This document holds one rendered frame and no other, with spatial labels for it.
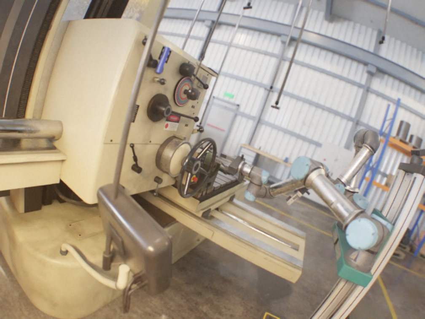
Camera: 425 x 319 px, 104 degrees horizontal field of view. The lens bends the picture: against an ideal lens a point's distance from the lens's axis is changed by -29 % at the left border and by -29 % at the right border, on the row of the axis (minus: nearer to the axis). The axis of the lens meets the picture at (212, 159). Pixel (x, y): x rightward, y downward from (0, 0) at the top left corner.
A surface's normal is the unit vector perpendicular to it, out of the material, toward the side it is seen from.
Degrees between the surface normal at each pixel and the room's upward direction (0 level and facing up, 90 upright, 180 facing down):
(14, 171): 90
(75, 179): 90
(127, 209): 20
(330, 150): 90
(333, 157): 90
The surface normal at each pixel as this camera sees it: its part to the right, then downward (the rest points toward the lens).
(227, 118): -0.40, 0.04
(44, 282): 0.09, 0.24
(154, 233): 0.12, -0.88
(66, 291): 0.52, 0.36
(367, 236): -0.79, -0.14
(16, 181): 0.85, 0.39
